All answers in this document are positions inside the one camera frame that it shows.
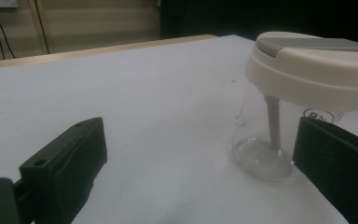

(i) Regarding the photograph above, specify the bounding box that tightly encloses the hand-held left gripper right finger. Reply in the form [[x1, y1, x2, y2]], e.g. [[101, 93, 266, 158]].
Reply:
[[292, 116, 358, 224]]

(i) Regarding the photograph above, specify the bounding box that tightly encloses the glass jar with cream lid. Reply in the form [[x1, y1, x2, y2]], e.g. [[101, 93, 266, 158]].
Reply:
[[232, 31, 358, 182]]

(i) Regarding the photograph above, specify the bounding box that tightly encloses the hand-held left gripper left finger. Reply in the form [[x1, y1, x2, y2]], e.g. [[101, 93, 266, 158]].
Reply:
[[19, 117, 108, 224]]

